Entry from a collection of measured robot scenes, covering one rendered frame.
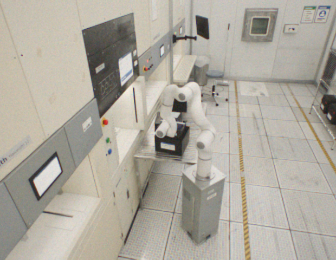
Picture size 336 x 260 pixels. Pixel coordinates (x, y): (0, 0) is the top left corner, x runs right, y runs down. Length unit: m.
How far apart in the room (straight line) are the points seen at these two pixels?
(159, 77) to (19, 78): 2.90
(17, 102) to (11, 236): 0.52
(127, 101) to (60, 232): 1.30
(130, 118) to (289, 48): 4.73
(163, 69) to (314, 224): 2.71
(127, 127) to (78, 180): 0.94
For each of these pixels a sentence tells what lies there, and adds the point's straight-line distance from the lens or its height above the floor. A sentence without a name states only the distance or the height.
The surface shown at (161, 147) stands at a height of 0.82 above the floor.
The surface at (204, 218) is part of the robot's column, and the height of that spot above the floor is 0.36.
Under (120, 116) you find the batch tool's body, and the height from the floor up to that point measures 1.01.
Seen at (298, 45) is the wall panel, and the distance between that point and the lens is 6.50.
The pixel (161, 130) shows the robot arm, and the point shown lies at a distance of 2.00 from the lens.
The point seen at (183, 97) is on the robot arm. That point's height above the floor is 1.48.
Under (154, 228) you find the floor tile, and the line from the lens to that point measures 2.70.
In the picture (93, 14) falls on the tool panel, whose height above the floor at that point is 2.02.
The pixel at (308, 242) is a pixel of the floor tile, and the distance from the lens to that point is 2.90.
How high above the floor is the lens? 2.16
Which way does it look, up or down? 32 degrees down
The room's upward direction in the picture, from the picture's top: 2 degrees counter-clockwise
